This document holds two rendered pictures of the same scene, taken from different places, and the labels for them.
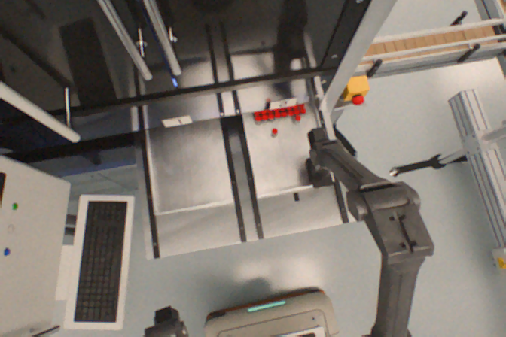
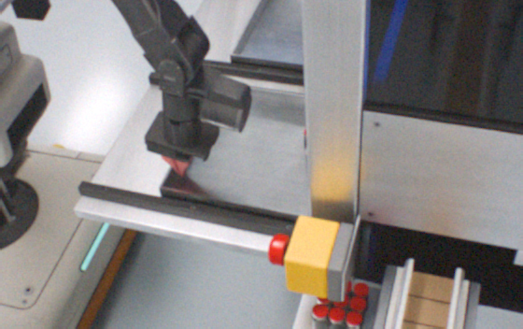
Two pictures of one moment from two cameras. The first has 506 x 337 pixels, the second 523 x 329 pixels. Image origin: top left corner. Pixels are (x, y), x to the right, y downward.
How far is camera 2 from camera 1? 1.16 m
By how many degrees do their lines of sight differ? 53
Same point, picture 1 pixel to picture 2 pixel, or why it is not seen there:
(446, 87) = not seen: outside the picture
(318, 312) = (30, 301)
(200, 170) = not seen: hidden behind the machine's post
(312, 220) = (125, 150)
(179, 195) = (281, 18)
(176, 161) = not seen: hidden behind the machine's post
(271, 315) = (79, 236)
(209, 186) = (273, 50)
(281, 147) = (280, 154)
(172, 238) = (227, 0)
